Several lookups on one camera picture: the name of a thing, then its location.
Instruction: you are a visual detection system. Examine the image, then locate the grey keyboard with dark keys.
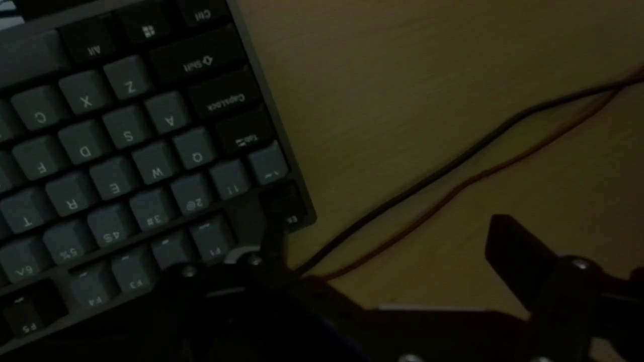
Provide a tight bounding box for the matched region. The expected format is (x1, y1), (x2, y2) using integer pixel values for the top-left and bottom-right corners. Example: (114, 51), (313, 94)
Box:
(0, 0), (319, 358)

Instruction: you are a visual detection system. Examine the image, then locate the black purple gripper left finger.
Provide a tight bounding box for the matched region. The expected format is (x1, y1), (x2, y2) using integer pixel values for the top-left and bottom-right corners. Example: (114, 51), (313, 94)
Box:
(122, 198), (378, 362)

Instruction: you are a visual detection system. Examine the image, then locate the orange red cable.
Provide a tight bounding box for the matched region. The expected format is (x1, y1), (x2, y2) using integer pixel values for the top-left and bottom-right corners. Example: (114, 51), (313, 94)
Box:
(320, 63), (644, 284)

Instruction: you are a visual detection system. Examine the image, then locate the black cable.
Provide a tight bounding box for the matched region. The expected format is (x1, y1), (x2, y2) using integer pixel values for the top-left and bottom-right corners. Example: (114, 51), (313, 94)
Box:
(291, 69), (644, 278)

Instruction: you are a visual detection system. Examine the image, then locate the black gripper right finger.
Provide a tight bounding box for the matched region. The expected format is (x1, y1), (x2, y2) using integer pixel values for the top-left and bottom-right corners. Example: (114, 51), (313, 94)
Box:
(483, 210), (644, 362)

